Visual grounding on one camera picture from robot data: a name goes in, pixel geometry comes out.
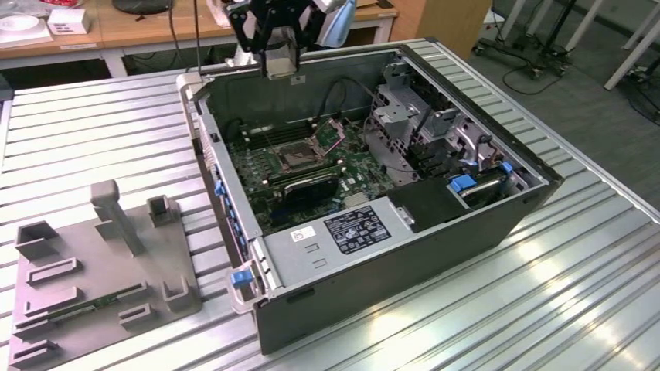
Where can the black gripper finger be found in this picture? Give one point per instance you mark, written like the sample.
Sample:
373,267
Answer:
237,23
306,31

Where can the silver CPU green edge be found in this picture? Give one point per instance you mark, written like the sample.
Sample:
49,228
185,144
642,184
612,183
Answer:
282,62

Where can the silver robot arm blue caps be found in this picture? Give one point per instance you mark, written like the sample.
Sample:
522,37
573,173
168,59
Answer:
340,27

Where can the black RAM slot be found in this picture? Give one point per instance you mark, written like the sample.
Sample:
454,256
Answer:
280,135
281,139
278,128
278,131

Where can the CPU socket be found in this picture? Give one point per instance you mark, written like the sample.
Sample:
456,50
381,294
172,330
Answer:
296,156

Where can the long expansion slot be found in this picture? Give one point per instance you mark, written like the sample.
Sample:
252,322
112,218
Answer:
301,174

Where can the blue rear slot clip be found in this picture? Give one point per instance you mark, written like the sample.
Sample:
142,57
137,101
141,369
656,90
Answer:
217,187

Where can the black round stand base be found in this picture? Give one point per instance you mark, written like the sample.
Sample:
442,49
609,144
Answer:
141,5

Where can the silver metal disk bay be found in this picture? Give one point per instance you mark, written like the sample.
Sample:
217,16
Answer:
392,116

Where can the wooden cabinet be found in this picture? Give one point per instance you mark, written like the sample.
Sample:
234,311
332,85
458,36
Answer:
453,23

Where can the white printed box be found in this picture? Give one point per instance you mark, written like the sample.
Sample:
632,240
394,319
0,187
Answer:
69,21

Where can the red packet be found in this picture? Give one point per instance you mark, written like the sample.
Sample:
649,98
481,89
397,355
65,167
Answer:
64,2

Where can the green motherboard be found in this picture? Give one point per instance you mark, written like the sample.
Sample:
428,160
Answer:
360,162

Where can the black graphics card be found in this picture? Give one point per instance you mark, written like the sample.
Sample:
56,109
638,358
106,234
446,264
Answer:
312,191

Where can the silver chipset heatsink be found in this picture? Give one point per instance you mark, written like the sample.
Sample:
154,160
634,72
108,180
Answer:
354,199

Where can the black wheeled stand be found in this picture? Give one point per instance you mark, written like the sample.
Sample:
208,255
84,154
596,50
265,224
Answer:
558,23

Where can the blue drive latch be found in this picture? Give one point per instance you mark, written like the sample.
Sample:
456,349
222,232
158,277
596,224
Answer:
461,183

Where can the black drive bay box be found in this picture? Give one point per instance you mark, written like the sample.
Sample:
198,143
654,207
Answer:
422,205

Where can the small blue clip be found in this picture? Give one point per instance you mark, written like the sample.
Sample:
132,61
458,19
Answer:
502,168

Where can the white table leg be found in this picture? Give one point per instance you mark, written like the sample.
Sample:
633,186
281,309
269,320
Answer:
626,65
582,27

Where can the silver power supply unit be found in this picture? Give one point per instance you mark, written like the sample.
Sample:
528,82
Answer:
298,263

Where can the blue case latch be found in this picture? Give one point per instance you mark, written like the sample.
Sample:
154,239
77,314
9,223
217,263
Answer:
240,279

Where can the grey parts rack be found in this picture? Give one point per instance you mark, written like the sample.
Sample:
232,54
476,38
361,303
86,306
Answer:
128,270

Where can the black open PC case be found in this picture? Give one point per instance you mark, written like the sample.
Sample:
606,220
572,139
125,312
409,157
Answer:
386,293

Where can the green RAM stick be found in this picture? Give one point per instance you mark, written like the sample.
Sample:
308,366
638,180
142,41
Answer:
102,301

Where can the wooden desk white frame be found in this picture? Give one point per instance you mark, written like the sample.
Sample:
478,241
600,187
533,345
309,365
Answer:
144,31

